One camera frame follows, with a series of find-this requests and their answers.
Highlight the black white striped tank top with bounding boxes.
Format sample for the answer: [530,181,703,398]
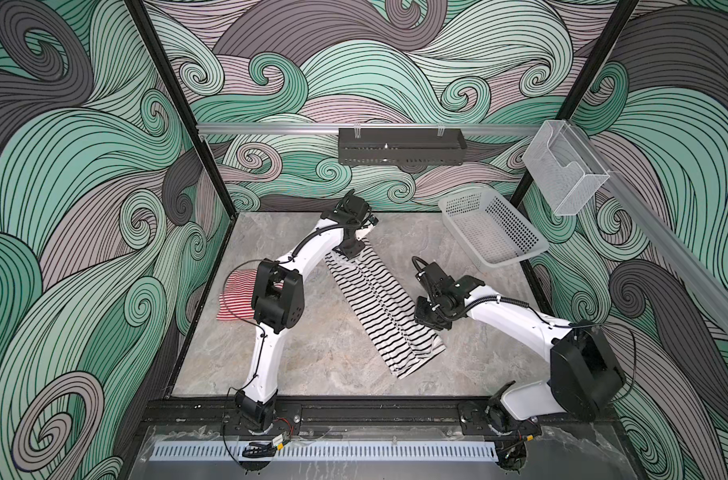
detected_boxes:
[324,242,446,378]

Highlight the clear plastic wall bin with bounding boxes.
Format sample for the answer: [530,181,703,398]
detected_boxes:
[523,120,609,217]

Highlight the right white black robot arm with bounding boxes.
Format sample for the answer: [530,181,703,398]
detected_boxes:
[412,256,626,432]

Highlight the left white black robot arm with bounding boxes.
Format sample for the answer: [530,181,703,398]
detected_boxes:
[235,189,378,431]

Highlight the aluminium wall rail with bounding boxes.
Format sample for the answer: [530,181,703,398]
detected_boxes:
[196,122,540,137]

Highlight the white slotted cable duct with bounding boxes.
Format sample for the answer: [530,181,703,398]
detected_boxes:
[150,440,498,463]

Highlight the red white striped tank top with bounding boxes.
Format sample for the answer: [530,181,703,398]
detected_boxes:
[216,269,256,322]

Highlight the white plastic laundry basket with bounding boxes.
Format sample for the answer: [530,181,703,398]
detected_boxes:
[438,187,549,272]

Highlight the black wall mounted tray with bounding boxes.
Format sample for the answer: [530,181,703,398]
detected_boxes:
[337,129,468,166]

